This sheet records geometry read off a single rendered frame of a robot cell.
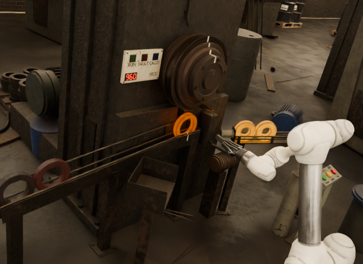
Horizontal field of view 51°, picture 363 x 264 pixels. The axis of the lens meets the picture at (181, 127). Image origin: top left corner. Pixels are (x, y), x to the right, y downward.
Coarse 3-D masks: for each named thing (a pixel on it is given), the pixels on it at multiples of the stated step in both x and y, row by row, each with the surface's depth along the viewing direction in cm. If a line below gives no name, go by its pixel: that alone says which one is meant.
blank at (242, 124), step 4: (244, 120) 264; (240, 124) 262; (244, 124) 262; (248, 124) 263; (252, 124) 263; (236, 128) 263; (240, 128) 263; (248, 128) 268; (252, 128) 265; (236, 132) 264; (240, 132) 265; (248, 132) 268; (252, 132) 266; (240, 140) 268; (244, 140) 268
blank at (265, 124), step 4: (260, 124) 265; (264, 124) 265; (268, 124) 265; (272, 124) 265; (256, 128) 267; (260, 128) 266; (272, 128) 267; (276, 128) 268; (256, 132) 267; (260, 132) 267; (268, 132) 271; (272, 132) 269; (276, 132) 269; (264, 140) 271
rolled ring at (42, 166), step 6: (48, 162) 183; (54, 162) 184; (60, 162) 187; (42, 168) 181; (48, 168) 183; (66, 168) 191; (36, 174) 181; (42, 174) 182; (66, 174) 193; (36, 180) 182; (60, 180) 193; (36, 186) 183; (42, 186) 186; (48, 186) 189
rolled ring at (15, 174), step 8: (8, 176) 172; (16, 176) 173; (24, 176) 176; (0, 184) 170; (8, 184) 172; (32, 184) 181; (0, 192) 171; (24, 192) 182; (32, 192) 183; (0, 200) 172; (8, 200) 177
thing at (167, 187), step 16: (144, 160) 209; (144, 176) 212; (160, 176) 211; (176, 176) 209; (128, 192) 188; (144, 192) 186; (160, 192) 184; (144, 208) 190; (160, 208) 188; (144, 224) 210; (144, 240) 215; (128, 256) 236; (144, 256) 220
